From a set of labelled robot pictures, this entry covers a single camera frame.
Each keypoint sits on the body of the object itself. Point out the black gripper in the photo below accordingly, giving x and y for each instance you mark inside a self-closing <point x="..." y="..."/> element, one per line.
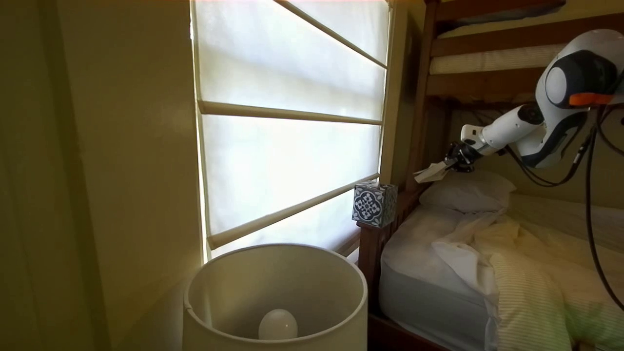
<point x="463" y="157"/>

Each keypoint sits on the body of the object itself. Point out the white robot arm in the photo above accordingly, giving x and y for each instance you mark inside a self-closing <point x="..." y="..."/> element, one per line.
<point x="584" y="75"/>

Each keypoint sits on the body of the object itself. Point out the wooden bed headboard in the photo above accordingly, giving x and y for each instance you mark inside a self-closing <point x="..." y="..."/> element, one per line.
<point x="373" y="240"/>

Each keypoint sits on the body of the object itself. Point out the blue patterned tissue box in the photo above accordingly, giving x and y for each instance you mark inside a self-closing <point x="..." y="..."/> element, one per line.
<point x="373" y="205"/>

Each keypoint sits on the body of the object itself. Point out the white mattress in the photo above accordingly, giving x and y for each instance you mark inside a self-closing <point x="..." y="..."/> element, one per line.
<point x="424" y="295"/>

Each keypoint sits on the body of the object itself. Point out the white roman window blind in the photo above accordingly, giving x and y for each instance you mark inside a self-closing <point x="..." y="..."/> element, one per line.
<point x="291" y="104"/>

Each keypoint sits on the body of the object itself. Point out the white table lamp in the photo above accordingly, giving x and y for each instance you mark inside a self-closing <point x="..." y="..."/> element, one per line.
<point x="229" y="297"/>

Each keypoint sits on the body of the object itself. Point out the light bulb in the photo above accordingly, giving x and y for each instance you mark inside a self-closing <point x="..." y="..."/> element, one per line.
<point x="277" y="324"/>

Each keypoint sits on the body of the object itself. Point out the upper bunk bed frame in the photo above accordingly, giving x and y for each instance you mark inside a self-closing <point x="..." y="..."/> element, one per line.
<point x="494" y="51"/>

